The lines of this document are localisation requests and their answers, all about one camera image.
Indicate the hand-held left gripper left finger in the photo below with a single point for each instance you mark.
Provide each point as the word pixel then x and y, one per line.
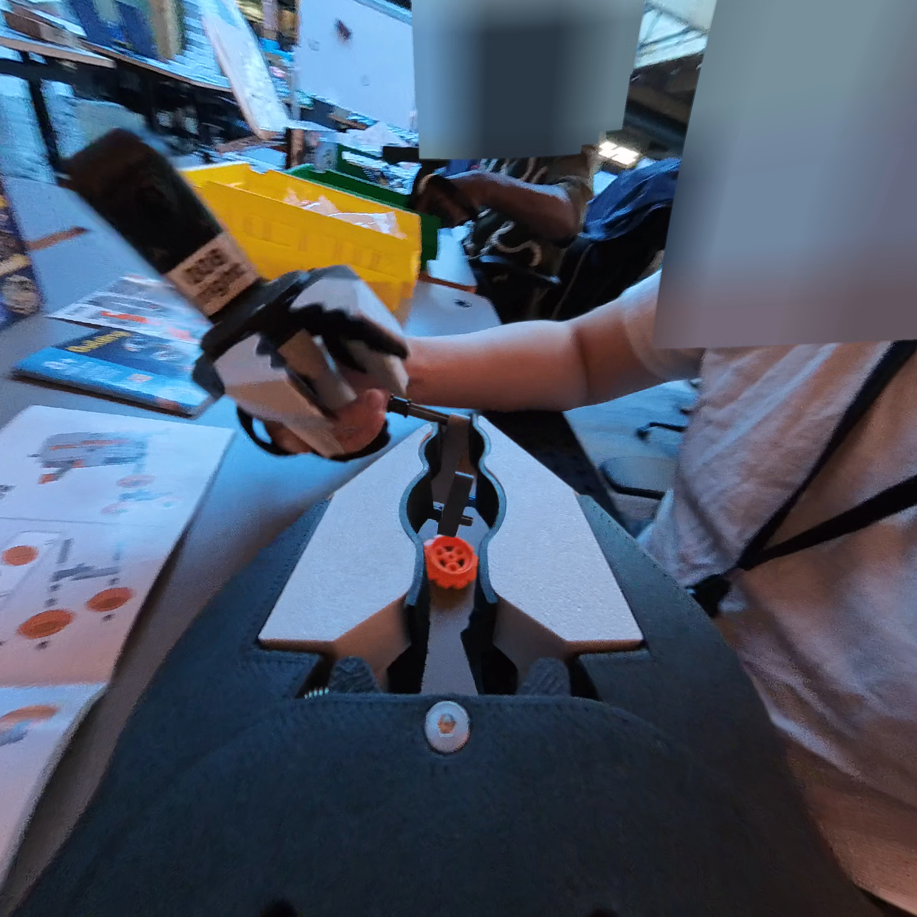
pixel 344 573

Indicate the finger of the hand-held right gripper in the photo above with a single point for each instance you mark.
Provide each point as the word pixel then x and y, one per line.
pixel 272 401
pixel 365 308

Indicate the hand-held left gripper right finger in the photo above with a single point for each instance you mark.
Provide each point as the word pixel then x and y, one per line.
pixel 559 573

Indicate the black connector pin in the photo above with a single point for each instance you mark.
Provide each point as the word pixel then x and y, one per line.
pixel 423 412

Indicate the grey perforated beam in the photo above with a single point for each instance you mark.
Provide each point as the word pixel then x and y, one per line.
pixel 455 465

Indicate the person's right forearm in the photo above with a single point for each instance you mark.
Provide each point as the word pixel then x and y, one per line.
pixel 501 358

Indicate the grey desk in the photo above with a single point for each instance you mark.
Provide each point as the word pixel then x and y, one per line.
pixel 286 473

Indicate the person's right hand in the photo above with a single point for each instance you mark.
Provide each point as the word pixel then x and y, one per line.
pixel 362 419

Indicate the yellow storage bin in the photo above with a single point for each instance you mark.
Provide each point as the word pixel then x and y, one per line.
pixel 308 236

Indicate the clear plastic bag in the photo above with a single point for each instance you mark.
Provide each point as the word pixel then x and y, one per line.
pixel 337 211

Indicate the sticker sheet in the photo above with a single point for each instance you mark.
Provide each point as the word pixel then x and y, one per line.
pixel 129 308

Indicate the green storage bin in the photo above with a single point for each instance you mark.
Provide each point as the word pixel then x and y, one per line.
pixel 358 179

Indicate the blue robot kit box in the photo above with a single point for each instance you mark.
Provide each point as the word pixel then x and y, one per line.
pixel 14 272

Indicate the blue booklet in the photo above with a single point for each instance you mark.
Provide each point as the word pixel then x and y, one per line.
pixel 107 365

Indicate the white instruction booklet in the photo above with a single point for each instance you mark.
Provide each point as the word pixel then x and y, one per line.
pixel 107 501

